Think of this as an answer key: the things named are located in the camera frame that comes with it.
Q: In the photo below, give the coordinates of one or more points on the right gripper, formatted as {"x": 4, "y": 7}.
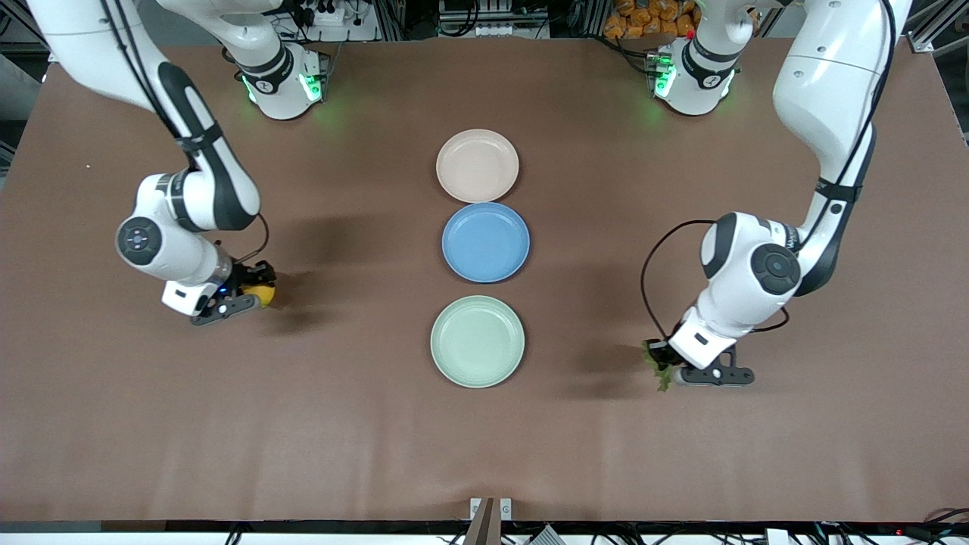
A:
{"x": 243, "y": 276}

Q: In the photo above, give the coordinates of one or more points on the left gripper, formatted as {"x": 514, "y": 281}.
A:
{"x": 660, "y": 353}

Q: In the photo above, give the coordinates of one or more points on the yellow lemon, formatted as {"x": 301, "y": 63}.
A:
{"x": 265, "y": 295}

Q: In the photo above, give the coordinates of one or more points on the green lettuce leaf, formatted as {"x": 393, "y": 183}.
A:
{"x": 665, "y": 380}

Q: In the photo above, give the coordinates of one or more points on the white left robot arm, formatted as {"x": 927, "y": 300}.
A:
{"x": 825, "y": 91}

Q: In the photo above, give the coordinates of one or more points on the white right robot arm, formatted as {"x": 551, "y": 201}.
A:
{"x": 212, "y": 189}

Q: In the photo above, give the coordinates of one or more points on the pale green round plate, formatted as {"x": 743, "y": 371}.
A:
{"x": 477, "y": 342}

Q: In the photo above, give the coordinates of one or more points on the blue round plate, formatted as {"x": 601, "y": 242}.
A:
{"x": 486, "y": 242}

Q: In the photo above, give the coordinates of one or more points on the pale pink round plate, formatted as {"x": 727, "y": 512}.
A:
{"x": 478, "y": 165}

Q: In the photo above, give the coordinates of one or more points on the white power strip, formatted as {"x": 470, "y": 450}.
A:
{"x": 356, "y": 26}

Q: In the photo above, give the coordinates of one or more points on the pile of orange packs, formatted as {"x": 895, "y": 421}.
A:
{"x": 651, "y": 17}

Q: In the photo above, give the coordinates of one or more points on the black equipment rack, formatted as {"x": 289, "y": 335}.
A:
{"x": 492, "y": 15}

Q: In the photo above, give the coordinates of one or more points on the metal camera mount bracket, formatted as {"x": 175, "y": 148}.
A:
{"x": 489, "y": 522}

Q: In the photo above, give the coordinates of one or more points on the aluminium frame profile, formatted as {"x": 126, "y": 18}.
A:
{"x": 930, "y": 34}

